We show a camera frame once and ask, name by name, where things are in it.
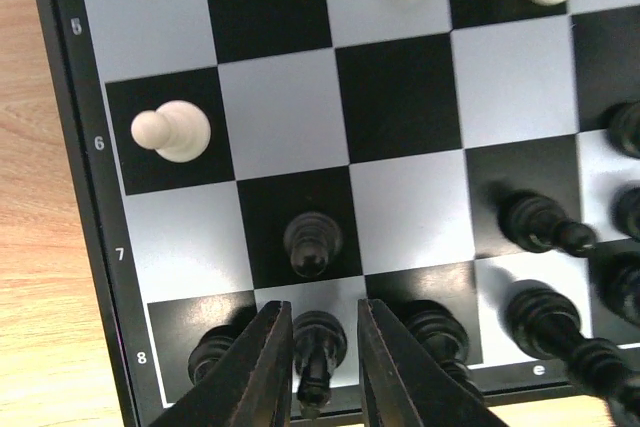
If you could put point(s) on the black pawn e7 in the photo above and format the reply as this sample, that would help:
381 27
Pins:
537 224

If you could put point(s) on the black pawn g7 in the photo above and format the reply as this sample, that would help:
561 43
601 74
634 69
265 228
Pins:
312 241

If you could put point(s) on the black bishop f8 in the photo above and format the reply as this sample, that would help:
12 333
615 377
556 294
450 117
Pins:
444 338

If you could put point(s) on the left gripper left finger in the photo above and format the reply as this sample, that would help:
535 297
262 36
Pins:
251 385

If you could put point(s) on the black king e8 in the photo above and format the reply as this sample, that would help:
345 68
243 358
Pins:
545 324

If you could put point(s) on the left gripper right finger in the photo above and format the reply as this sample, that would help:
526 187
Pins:
401 384

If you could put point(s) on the black rook h8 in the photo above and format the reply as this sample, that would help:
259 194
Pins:
209 350

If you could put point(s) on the black knight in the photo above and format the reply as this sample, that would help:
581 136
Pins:
319 347

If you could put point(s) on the black and silver chessboard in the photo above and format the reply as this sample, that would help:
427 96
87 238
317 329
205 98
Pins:
406 121

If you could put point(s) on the white pawn h6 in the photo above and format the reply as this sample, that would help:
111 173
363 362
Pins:
178 131

